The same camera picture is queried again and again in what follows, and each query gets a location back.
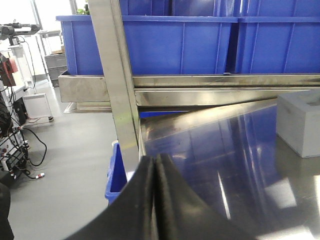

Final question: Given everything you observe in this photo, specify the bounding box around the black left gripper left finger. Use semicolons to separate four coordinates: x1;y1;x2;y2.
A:
67;156;155;240

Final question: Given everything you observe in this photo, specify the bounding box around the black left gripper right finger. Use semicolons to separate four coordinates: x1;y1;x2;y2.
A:
155;153;254;240

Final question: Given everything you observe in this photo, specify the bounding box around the gray foam base block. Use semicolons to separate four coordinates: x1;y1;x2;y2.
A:
276;90;320;158

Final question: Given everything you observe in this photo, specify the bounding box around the blue bin below table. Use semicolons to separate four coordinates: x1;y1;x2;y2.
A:
104;142;128;206

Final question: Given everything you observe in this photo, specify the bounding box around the blue bin left on rack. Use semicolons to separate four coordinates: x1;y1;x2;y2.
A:
56;15;238;75

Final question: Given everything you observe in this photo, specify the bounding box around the blue bin on rack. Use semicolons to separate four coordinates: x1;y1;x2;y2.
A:
56;15;238;75
234;0;320;74

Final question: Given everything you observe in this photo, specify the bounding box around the blue bin right on rack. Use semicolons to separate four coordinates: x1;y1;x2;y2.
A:
234;0;320;74

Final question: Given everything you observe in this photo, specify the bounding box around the white cabinet box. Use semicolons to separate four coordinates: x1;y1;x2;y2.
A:
22;93;54;121

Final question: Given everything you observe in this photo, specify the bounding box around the black floor cable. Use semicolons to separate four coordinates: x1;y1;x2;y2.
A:
14;126;48;180

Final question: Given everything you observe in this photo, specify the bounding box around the stainless steel rack frame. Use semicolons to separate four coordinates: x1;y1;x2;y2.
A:
59;0;320;172

